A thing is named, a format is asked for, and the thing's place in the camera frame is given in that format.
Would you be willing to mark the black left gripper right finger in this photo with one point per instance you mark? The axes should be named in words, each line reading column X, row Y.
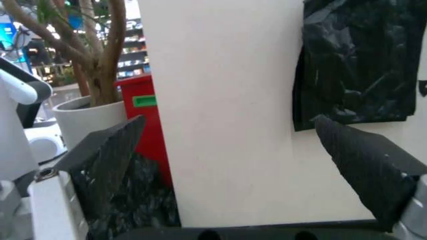
column 363, row 160

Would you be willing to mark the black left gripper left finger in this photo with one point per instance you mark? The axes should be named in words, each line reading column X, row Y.
column 100, row 155

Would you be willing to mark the crumpled black plastic bag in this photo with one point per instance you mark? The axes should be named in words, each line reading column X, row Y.
column 146, row 195

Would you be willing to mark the red bin with green label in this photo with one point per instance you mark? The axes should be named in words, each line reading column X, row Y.
column 146, row 112

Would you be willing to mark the folded black garbage bag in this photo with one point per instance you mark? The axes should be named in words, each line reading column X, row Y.
column 357, row 62

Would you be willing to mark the white round plant pot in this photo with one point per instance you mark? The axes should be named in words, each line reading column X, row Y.
column 86, row 117

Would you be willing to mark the white rounded robot shell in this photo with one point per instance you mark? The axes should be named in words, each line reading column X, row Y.
column 13, row 125

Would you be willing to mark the indoor tree with brown trunks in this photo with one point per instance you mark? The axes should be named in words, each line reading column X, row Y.
column 100, row 50

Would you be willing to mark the background shop shelves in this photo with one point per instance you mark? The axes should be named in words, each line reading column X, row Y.
column 133, row 50

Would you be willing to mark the white upright partition panel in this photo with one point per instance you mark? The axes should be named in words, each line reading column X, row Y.
column 230, row 112

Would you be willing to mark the blue lit display screen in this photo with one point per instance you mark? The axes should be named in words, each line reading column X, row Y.
column 8, row 32

